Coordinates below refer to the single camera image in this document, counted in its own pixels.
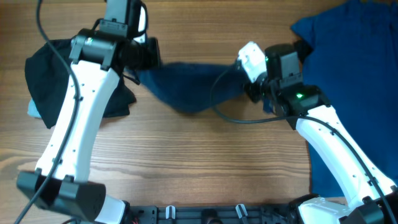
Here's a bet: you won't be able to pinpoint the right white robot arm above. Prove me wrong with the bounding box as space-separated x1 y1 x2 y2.
238 42 397 223

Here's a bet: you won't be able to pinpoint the light blue cloth corner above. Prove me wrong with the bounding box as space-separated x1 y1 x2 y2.
27 99 41 119

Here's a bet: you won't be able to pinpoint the black folded clothes pile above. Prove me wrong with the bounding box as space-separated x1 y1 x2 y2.
25 44 137 129

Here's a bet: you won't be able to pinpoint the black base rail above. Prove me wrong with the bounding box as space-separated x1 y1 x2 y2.
123 203 303 224

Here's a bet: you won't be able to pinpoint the navy blue shorts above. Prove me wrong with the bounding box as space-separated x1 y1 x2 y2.
134 62 248 113

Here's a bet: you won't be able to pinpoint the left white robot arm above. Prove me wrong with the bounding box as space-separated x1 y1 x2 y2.
17 1 160 223

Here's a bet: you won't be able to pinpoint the blue polo shirt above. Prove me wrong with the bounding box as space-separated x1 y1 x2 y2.
292 1 397 180

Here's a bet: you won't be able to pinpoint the black garment under shirt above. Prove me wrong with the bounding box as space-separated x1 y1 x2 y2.
293 39 313 63

